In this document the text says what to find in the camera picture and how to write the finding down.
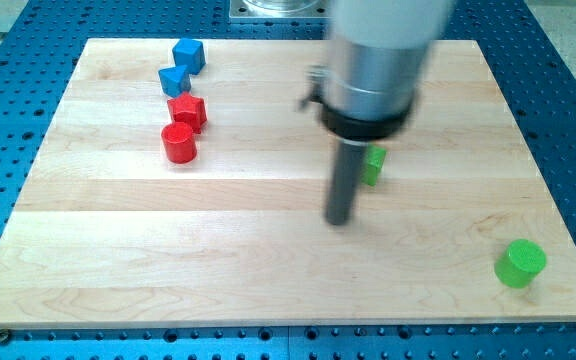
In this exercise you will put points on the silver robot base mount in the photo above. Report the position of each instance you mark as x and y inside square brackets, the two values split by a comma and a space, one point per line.
[277, 9]

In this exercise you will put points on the light wooden board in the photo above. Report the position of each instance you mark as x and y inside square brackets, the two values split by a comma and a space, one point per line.
[107, 233]

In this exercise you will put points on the green cylinder block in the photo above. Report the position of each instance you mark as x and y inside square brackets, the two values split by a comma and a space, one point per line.
[520, 263]

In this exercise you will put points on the red star block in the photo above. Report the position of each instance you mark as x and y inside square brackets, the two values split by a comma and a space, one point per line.
[188, 109]

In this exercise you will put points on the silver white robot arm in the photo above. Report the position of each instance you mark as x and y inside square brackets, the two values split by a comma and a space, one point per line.
[367, 85]

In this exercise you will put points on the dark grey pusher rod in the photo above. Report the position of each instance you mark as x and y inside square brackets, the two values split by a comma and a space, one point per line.
[346, 174]

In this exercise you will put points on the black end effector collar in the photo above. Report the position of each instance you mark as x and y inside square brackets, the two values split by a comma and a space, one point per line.
[372, 116]

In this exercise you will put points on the green star block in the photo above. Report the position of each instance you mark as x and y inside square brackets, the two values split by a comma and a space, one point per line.
[373, 163]

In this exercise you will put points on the blue cube block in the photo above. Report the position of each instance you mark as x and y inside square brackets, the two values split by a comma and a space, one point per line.
[190, 53]

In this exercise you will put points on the red cylinder block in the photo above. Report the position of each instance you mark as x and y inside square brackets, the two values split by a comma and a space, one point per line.
[179, 143]

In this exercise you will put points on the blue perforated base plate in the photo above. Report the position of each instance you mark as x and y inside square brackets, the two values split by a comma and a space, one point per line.
[529, 46]

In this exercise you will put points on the blue triangle block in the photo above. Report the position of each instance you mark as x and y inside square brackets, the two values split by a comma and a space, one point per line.
[175, 80]

